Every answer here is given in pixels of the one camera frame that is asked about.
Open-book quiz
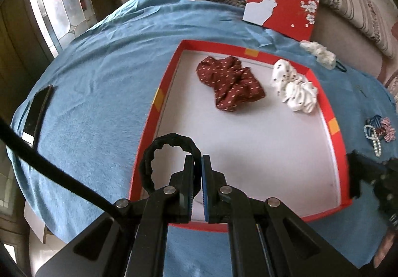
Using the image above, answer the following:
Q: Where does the plaid hair bow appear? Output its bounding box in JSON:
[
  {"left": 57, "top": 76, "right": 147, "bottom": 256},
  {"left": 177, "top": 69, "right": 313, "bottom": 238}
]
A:
[{"left": 379, "top": 117, "right": 396, "bottom": 142}]

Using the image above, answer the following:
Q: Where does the white pearl bracelet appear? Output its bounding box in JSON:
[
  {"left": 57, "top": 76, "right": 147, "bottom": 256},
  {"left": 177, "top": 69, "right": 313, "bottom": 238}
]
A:
[{"left": 364, "top": 124, "right": 382, "bottom": 158}]

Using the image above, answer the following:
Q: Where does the black cable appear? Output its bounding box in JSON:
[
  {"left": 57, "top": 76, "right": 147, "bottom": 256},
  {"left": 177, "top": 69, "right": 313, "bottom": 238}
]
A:
[{"left": 0, "top": 117, "right": 125, "bottom": 222}]

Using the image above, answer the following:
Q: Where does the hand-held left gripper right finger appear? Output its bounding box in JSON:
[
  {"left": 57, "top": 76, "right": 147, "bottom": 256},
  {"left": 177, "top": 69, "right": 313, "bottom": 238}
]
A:
[{"left": 201, "top": 154, "right": 363, "bottom": 277}]

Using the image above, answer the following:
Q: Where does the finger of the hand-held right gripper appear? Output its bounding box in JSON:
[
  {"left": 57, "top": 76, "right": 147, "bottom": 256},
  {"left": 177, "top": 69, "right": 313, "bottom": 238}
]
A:
[{"left": 347, "top": 151, "right": 384, "bottom": 200}]

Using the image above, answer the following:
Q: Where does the black smartphone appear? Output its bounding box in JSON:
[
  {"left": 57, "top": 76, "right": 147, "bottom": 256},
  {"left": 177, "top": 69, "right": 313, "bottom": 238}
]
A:
[{"left": 21, "top": 85, "right": 54, "bottom": 149}]

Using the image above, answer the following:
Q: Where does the cream organza scrunchie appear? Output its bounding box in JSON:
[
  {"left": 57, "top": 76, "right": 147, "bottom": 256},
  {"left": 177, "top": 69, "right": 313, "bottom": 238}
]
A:
[{"left": 299, "top": 41, "right": 337, "bottom": 71}]

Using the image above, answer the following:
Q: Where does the white dotted scrunchie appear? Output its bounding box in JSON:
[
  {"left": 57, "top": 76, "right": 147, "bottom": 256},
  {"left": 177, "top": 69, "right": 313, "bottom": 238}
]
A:
[{"left": 270, "top": 59, "right": 319, "bottom": 114}]

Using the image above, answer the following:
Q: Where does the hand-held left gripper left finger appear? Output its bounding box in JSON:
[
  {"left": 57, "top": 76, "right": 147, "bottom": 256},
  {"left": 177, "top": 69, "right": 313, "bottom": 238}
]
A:
[{"left": 36, "top": 155, "right": 196, "bottom": 277}]

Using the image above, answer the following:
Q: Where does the stained glass door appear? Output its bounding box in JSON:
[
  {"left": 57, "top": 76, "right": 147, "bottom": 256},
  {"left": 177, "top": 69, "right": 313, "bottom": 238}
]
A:
[{"left": 25, "top": 0, "right": 91, "bottom": 58}]

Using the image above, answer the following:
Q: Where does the maroon dotted scrunchie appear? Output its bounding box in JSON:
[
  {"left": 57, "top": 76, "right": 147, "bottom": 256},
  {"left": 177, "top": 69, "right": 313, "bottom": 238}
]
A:
[{"left": 196, "top": 55, "right": 266, "bottom": 112}]

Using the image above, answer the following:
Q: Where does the shallow red cardboard box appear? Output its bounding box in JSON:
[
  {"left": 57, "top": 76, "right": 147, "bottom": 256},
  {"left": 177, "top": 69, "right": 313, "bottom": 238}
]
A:
[{"left": 128, "top": 40, "right": 353, "bottom": 234}]

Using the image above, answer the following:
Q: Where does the blue cloth cover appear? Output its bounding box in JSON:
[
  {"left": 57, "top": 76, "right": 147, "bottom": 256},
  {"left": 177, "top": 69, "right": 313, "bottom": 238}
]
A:
[{"left": 6, "top": 0, "right": 398, "bottom": 277}]

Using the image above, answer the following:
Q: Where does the black scrunchie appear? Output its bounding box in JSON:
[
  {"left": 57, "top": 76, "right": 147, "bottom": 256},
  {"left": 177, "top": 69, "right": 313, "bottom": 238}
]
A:
[{"left": 139, "top": 133, "right": 202, "bottom": 200}]

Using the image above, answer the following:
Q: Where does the person's right hand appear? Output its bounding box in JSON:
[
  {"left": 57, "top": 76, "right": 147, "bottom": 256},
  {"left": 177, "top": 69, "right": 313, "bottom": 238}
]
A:
[{"left": 373, "top": 227, "right": 398, "bottom": 270}]

